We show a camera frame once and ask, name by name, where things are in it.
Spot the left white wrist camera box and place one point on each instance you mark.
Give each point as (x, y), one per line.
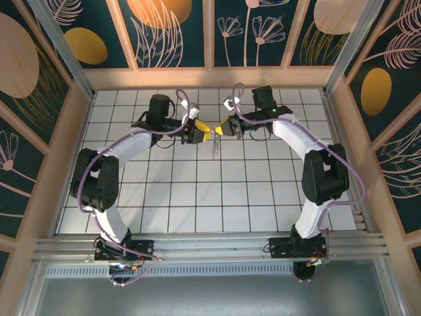
(191, 109)

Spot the aluminium mounting rail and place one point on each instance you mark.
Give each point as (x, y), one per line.
(210, 245)

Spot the aluminium frame post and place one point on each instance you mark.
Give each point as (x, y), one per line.
(355, 39)
(65, 49)

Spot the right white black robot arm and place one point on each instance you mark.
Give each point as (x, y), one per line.
(292, 138)

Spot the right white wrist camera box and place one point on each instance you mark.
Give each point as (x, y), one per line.
(230, 103)

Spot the white grid mat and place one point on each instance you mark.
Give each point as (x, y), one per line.
(210, 197)

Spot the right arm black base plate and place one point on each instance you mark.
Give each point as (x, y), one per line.
(279, 247)

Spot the aluminium side rail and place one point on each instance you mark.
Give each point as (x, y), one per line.
(330, 125)

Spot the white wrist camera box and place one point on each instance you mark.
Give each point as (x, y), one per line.
(230, 103)
(191, 109)

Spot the left base electronics board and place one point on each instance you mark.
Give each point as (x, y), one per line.
(123, 266)

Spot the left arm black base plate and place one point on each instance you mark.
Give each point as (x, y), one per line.
(144, 247)

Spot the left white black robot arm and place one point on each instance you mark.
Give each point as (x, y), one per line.
(131, 148)

